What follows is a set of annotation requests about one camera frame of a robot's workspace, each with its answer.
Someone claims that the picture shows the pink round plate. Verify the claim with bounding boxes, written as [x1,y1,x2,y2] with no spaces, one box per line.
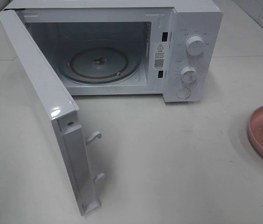
[247,105,263,158]

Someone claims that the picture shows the round door release button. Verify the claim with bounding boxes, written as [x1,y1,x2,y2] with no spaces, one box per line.
[177,88,191,99]

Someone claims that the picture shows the glass microwave turntable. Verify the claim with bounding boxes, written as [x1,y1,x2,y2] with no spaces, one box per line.
[59,40,142,84]

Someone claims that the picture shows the white microwave door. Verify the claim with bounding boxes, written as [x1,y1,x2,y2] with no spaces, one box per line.
[0,10,105,216]

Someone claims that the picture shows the white microwave oven body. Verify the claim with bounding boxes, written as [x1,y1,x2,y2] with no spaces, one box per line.
[2,0,222,102]

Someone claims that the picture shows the upper white round knob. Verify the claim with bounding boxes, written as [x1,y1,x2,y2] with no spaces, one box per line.
[185,35,205,56]

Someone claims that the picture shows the white timer knob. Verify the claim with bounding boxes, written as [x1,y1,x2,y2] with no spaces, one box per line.
[180,66,197,84]

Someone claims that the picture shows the white warning label sticker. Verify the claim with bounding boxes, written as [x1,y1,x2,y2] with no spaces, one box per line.
[153,42,166,69]

